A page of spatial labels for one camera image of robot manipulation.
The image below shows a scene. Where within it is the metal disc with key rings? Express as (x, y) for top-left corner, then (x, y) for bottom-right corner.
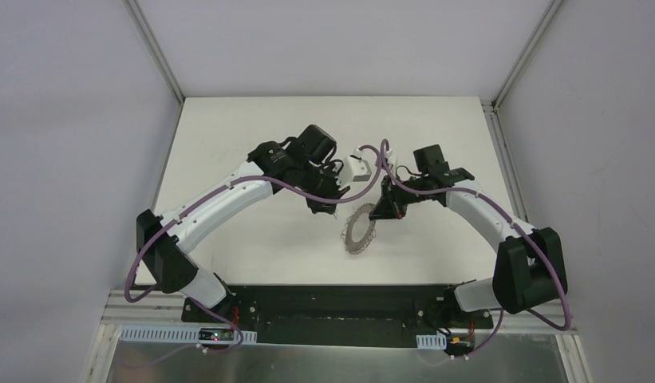
(341, 203), (376, 255)

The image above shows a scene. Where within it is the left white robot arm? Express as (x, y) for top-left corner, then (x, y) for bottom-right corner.
(136, 124), (348, 323)

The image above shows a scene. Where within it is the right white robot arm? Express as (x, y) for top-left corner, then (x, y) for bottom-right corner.
(369, 144), (568, 327)

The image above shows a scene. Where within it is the left controller board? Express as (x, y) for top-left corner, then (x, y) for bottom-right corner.
(198, 327), (239, 345)

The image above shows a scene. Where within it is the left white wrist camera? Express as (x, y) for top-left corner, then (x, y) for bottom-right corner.
(337, 156), (372, 188)

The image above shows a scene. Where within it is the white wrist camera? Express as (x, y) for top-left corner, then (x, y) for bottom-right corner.
(337, 156), (372, 188)
(381, 148), (397, 165)

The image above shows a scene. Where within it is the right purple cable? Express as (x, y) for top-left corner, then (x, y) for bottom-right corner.
(378, 139), (574, 333)

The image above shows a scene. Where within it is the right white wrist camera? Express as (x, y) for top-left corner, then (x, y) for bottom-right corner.
(381, 148), (397, 165)

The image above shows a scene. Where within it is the aluminium frame rail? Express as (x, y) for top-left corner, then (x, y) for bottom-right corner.
(123, 0), (186, 106)

